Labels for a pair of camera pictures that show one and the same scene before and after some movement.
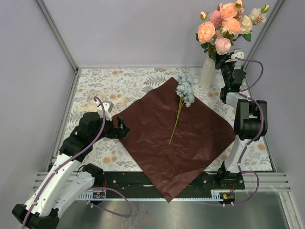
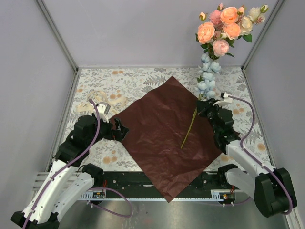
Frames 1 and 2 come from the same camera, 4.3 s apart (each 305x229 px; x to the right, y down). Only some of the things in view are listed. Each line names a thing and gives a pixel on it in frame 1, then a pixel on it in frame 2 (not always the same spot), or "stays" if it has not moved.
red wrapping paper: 172,143 stays
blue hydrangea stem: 184,89 → 205,88
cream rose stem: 257,16 stays
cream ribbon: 91,105 stays
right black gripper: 220,60 → 203,107
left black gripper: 123,130 stays
